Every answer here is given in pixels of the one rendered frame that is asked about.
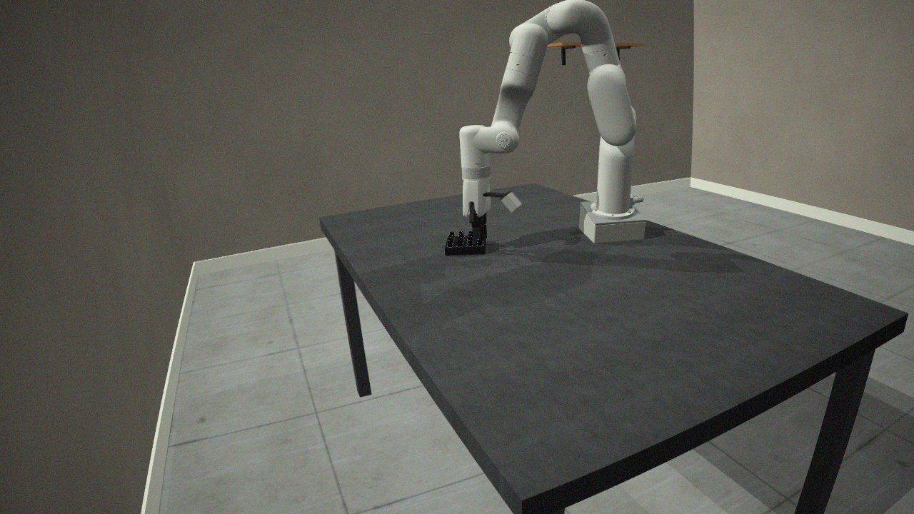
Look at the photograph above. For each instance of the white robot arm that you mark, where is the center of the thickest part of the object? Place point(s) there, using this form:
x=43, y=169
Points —
x=616, y=120

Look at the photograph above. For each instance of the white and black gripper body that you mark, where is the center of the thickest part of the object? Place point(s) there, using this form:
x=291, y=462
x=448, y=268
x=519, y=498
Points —
x=473, y=190

